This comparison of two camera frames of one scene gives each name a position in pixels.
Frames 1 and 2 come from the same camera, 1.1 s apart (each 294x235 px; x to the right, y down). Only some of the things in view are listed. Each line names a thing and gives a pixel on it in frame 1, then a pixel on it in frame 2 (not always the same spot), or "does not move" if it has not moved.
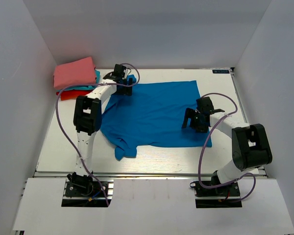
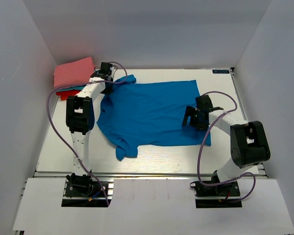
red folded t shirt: [67, 94] does not move
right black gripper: [189, 113] does not move
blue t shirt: [153, 115] does not move
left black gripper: [126, 90] → [109, 90]
